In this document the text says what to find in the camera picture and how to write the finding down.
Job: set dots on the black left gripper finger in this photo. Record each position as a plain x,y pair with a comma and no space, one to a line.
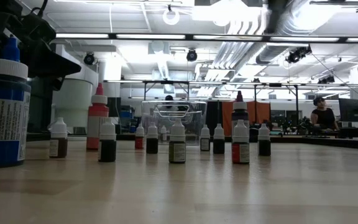
57,63

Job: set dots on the large blue food coloring bottle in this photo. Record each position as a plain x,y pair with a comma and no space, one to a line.
5,124

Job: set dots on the small brown dropper bottle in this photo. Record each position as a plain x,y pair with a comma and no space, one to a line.
57,146

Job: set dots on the small dark green dropper bottle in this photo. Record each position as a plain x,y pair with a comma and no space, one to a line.
107,149

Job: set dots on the small red dropper bottle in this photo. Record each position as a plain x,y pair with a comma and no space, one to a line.
139,141

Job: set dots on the small olive dropper bottle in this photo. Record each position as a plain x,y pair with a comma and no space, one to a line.
177,149

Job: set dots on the small teal dropper bottle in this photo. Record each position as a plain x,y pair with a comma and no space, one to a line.
204,143

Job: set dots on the large purple food coloring bottle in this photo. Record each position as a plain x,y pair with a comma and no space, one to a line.
240,109

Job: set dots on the small red-label black dropper bottle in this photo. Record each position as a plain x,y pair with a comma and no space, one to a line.
240,149

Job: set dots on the large red food coloring bottle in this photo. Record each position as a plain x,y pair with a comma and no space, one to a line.
95,112

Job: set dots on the black ceiling spotlight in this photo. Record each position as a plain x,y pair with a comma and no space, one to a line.
89,58
191,55

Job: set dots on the blue storage crates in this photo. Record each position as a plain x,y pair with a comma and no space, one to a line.
125,115

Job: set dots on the person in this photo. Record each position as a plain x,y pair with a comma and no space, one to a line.
168,97
323,119

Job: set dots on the black overhead gantry bar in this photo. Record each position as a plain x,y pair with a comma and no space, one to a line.
189,37

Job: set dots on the clear plastic bin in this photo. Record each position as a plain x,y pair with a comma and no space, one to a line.
194,124

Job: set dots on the orange fabric partition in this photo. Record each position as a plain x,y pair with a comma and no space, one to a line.
256,112

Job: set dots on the black computer monitor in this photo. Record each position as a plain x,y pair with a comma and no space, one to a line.
353,110

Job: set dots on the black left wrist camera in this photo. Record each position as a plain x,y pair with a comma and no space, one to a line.
39,29

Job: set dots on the silver ventilation duct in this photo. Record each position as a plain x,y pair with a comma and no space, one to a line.
275,53

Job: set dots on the black ceiling camera cluster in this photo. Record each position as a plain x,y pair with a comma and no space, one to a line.
297,55

